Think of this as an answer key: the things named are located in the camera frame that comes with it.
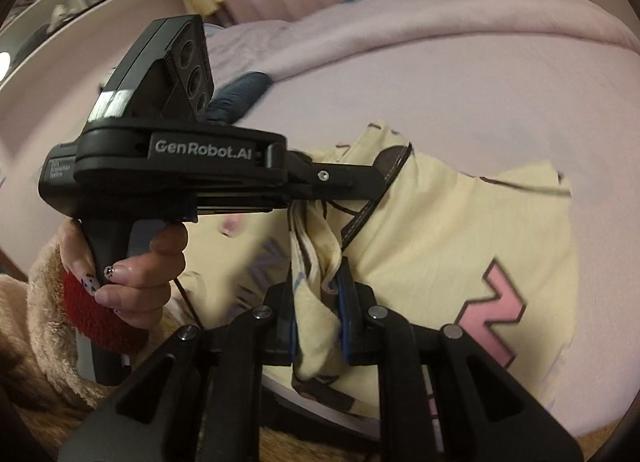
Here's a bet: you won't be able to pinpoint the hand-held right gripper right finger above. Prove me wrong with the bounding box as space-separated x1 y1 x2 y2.
336 262 583 462

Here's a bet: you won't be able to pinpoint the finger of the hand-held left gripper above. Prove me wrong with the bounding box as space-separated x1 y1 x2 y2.
285 149 393 205

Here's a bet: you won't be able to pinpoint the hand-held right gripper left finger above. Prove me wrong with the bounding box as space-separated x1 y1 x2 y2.
57 269 302 462

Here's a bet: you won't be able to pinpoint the yellow cartoon print pants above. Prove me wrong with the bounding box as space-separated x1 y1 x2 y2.
170 121 581 424

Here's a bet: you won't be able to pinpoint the person's left forearm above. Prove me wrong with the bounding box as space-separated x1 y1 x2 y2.
0 234 166 425

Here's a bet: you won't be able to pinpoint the person's left hand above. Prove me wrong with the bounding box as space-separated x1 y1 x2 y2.
59 219 190 331

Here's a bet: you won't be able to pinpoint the dark folded clothes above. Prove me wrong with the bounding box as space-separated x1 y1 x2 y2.
205 71 274 124

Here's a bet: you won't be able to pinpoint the bed with lilac sheet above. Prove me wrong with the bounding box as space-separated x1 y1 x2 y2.
0 0 640 443

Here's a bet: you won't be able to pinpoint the cream headboard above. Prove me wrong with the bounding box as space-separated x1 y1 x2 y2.
0 0 211 153

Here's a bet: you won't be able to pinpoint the lilac duvet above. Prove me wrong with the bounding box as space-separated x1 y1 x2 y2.
205 0 640 89

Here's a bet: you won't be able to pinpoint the black cable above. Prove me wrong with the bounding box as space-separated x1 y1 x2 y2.
171 276 203 330

